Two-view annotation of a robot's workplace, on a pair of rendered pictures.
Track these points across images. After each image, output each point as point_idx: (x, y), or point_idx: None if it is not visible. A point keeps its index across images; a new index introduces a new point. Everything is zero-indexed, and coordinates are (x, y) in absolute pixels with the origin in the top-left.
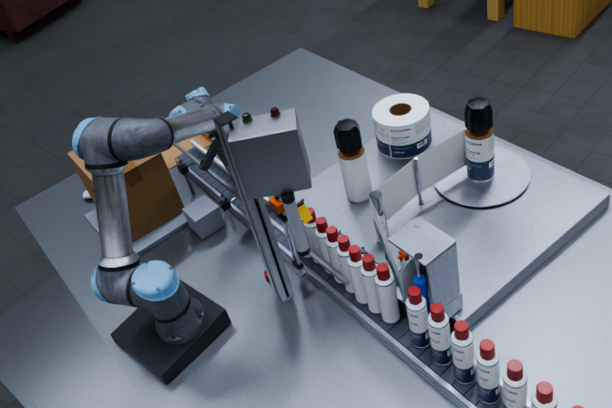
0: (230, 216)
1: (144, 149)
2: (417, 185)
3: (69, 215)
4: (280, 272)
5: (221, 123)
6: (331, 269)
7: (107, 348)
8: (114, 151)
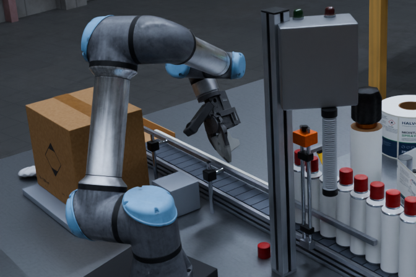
0: (212, 191)
1: (167, 48)
2: None
3: (1, 190)
4: (287, 233)
5: (273, 12)
6: (354, 229)
7: None
8: (134, 44)
